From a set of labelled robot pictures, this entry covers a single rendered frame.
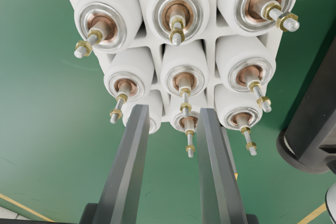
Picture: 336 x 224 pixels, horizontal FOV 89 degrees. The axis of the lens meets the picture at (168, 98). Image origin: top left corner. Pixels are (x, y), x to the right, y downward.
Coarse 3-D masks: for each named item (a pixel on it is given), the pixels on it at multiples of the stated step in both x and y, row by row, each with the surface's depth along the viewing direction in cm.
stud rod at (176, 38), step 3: (174, 24) 22; (177, 24) 22; (180, 24) 22; (180, 27) 21; (177, 33) 19; (174, 36) 19; (177, 36) 19; (180, 36) 19; (174, 39) 19; (177, 39) 18; (180, 39) 19; (174, 42) 19; (177, 42) 19; (180, 42) 19; (177, 45) 19
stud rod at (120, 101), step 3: (120, 99) 31; (117, 102) 31; (120, 102) 31; (117, 105) 30; (120, 105) 30; (117, 108) 29; (120, 108) 30; (114, 114) 28; (111, 117) 28; (114, 117) 28; (117, 117) 29; (111, 120) 28; (114, 120) 28
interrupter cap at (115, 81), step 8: (120, 72) 32; (128, 72) 32; (112, 80) 33; (120, 80) 34; (128, 80) 33; (136, 80) 33; (112, 88) 35; (136, 88) 34; (144, 88) 34; (136, 96) 36
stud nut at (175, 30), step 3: (174, 27) 19; (177, 27) 20; (171, 30) 20; (174, 30) 19; (177, 30) 19; (180, 30) 19; (171, 33) 19; (174, 33) 19; (180, 33) 19; (183, 33) 19; (171, 36) 20; (183, 36) 20; (171, 39) 20; (183, 39) 20; (171, 42) 20
